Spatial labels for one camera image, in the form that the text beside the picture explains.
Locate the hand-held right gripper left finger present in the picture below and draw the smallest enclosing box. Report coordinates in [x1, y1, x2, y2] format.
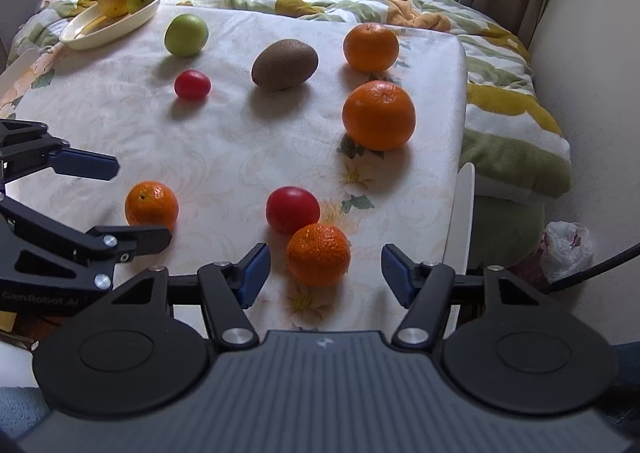
[107, 242, 272, 353]

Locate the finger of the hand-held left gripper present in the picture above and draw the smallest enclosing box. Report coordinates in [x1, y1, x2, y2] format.
[0, 119, 121, 182]
[0, 200, 173, 291]

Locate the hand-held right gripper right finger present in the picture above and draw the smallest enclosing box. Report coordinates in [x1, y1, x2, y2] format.
[381, 243, 546, 352]

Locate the small orange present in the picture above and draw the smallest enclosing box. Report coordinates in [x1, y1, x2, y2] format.
[124, 181, 179, 230]

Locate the medium orange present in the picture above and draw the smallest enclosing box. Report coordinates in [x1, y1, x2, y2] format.
[343, 22, 400, 73]
[286, 223, 351, 288]

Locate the small red tomato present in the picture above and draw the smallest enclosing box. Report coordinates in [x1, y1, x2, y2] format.
[174, 70, 212, 101]

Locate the cream oval dish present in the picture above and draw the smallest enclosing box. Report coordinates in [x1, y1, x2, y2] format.
[60, 0, 166, 51]

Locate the large orange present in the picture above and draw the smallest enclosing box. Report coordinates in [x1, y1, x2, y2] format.
[342, 80, 417, 152]

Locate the large green apple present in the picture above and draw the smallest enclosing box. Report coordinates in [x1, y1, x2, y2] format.
[164, 13, 210, 58]

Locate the brown kiwi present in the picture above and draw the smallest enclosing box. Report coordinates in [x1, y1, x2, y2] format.
[251, 38, 319, 93]

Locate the large red tomato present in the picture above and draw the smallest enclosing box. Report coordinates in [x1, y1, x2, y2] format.
[265, 186, 321, 235]

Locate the green cushion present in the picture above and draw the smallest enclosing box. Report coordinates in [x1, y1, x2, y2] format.
[470, 193, 547, 270]

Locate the cream floral tablecloth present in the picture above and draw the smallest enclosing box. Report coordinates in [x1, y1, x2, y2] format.
[0, 0, 468, 334]

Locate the white plastic bag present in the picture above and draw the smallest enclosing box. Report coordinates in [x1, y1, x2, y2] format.
[540, 222, 594, 284]

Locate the black cable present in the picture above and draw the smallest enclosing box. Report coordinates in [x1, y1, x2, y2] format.
[542, 242, 640, 295]

